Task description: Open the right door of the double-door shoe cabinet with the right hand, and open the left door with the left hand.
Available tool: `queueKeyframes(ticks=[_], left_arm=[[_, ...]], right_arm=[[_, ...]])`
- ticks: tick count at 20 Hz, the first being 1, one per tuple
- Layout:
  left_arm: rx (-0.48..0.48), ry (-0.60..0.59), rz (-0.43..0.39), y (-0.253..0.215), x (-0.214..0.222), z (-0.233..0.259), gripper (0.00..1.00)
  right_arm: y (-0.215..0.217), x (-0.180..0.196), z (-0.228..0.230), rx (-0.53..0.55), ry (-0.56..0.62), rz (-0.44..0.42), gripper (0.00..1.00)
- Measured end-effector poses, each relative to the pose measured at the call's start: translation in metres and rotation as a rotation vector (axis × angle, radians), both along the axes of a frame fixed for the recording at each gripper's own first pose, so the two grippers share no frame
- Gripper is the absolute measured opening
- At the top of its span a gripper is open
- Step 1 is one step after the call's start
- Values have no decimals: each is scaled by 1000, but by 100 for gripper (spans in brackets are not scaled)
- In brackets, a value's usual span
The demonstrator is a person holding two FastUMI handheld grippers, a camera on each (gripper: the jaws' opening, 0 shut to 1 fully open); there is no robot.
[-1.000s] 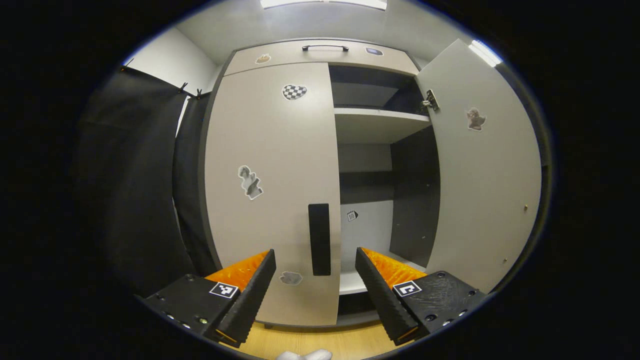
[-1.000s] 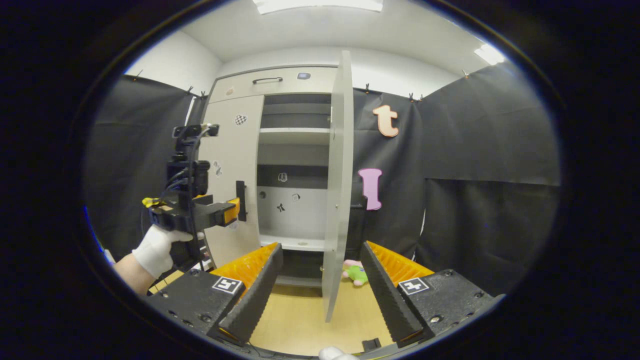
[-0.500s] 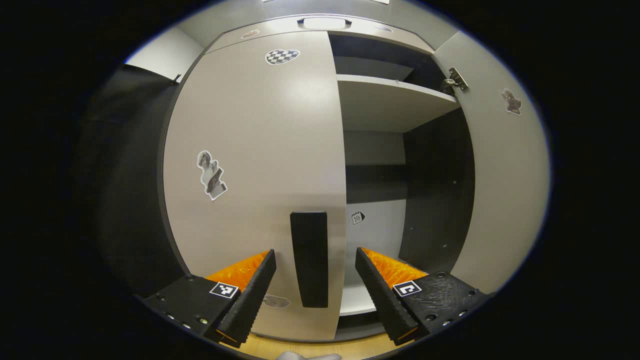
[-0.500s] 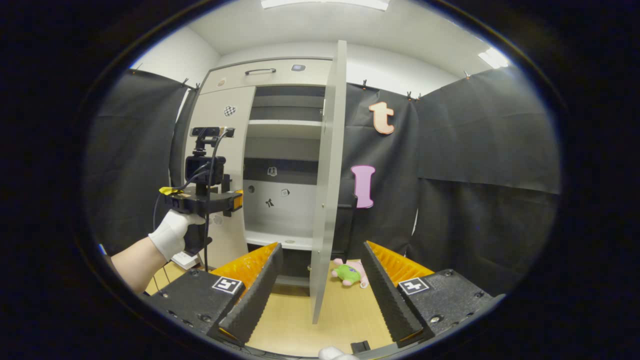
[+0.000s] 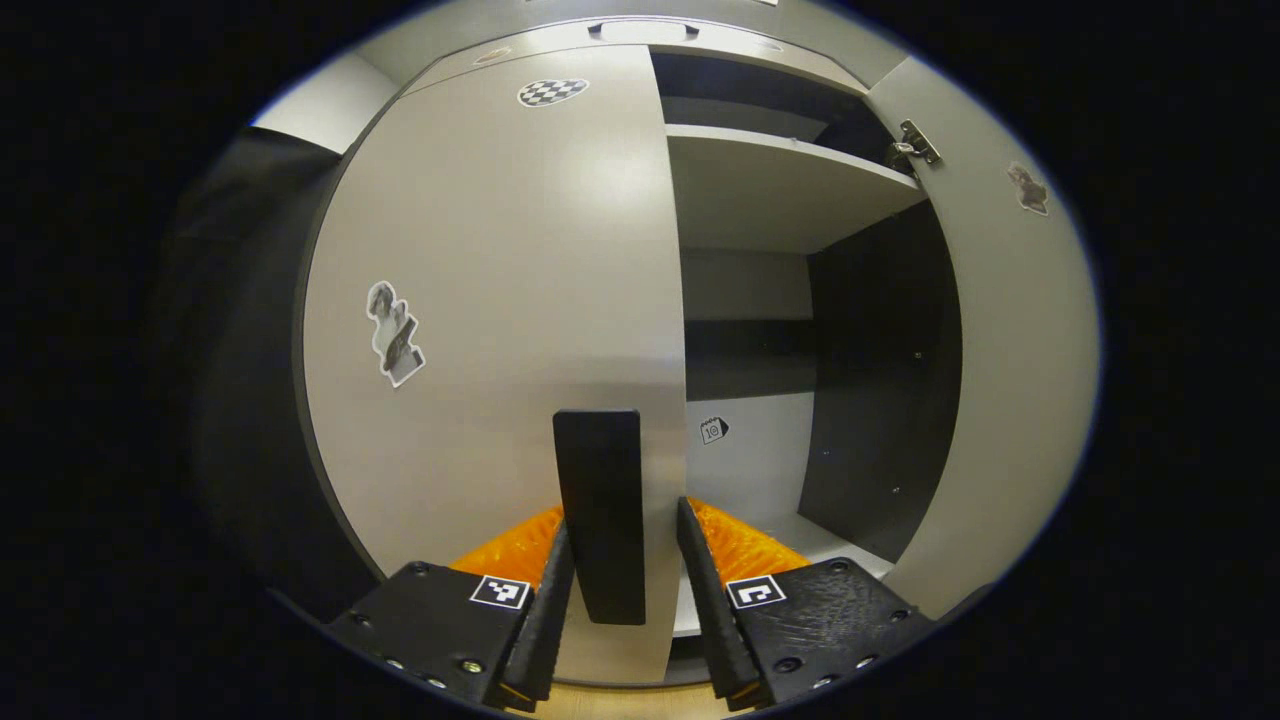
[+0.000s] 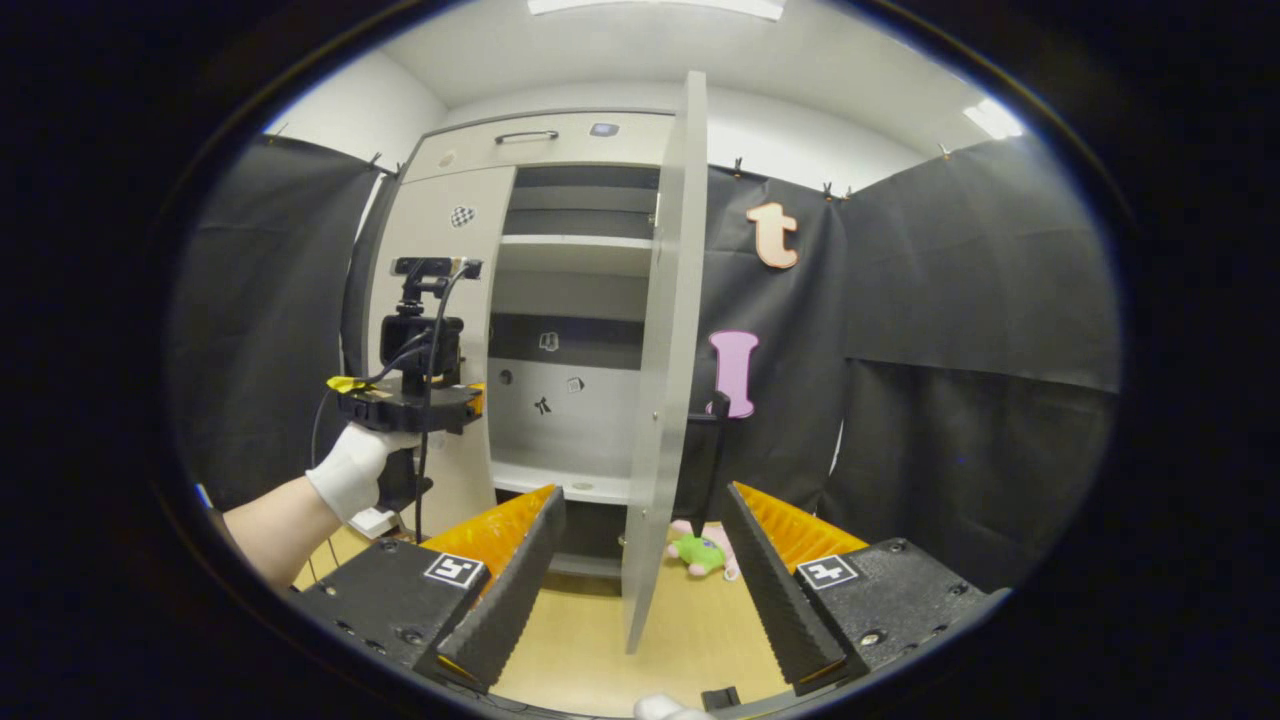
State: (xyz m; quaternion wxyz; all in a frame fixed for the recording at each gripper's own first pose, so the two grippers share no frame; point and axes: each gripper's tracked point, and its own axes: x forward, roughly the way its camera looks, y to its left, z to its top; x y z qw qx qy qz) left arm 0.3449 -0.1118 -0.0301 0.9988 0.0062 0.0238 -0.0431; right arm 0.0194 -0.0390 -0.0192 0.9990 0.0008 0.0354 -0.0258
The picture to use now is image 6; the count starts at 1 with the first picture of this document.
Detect green and pink plush toy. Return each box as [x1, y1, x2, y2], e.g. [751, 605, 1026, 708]
[667, 518, 743, 583]

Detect beige shoe cabinet door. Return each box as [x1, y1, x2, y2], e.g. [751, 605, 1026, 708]
[366, 165, 518, 541]
[622, 70, 733, 656]

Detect large ceiling light panel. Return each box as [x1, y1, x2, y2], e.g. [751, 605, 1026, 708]
[527, 0, 788, 23]

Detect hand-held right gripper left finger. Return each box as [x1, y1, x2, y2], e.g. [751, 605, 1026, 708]
[290, 485, 567, 693]

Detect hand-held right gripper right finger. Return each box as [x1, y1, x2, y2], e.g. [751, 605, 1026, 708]
[722, 482, 1011, 696]

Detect small ceiling light panel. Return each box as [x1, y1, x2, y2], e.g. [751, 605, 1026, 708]
[960, 97, 1028, 142]

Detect white cabinet shelf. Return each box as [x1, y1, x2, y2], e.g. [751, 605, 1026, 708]
[490, 458, 633, 504]
[498, 235, 656, 278]

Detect black backdrop cloth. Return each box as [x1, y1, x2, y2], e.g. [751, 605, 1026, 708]
[170, 135, 1121, 591]

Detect beige double-door shoe cabinet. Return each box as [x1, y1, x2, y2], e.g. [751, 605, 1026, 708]
[345, 108, 701, 581]

